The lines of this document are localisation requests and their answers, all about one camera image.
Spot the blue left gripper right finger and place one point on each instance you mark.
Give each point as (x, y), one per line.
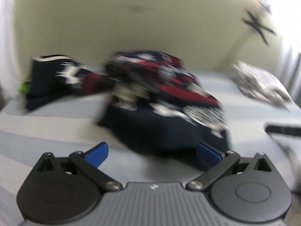
(209, 156)

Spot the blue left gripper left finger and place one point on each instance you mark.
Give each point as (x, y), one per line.
(97, 155)

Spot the navy red reindeer sweater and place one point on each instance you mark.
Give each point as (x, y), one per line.
(157, 107)

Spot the striped blue bed sheet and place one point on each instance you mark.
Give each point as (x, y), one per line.
(70, 124)

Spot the white crumpled garment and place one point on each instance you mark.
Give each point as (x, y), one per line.
(261, 85)

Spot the folded navy white-striped sweater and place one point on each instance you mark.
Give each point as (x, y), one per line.
(53, 77)

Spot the green garment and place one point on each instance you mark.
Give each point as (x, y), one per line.
(25, 87)

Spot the black tape cross on wall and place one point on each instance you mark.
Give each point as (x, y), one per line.
(255, 24)

